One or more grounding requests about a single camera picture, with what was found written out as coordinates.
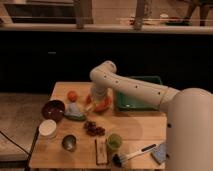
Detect orange fruit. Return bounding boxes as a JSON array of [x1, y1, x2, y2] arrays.
[[67, 91, 78, 102]]

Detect metal cup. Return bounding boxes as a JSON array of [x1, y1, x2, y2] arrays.
[[62, 135, 77, 152]]

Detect blue sponge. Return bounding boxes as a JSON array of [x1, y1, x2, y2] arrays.
[[151, 142, 166, 165]]

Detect white black dish brush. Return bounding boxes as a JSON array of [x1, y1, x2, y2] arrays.
[[112, 144, 157, 167]]

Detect green cup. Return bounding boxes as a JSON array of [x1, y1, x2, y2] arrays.
[[106, 133, 122, 151]]

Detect green plastic tray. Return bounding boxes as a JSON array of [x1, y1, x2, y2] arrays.
[[114, 75, 162, 111]]

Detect wooden table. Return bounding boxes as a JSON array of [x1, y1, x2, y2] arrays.
[[28, 81, 168, 170]]

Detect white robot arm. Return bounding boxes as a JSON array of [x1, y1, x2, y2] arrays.
[[90, 61, 213, 171]]

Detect red bowl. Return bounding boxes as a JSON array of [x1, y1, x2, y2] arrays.
[[86, 95, 112, 113]]

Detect dark purple bowl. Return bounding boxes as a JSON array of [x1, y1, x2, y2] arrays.
[[41, 100, 65, 122]]

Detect bunch of dark grapes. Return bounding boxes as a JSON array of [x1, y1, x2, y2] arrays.
[[84, 121, 105, 136]]

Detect brown wooden block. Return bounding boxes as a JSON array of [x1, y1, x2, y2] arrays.
[[95, 139, 108, 165]]

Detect white cup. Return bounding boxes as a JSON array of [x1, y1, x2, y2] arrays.
[[39, 119, 57, 139]]

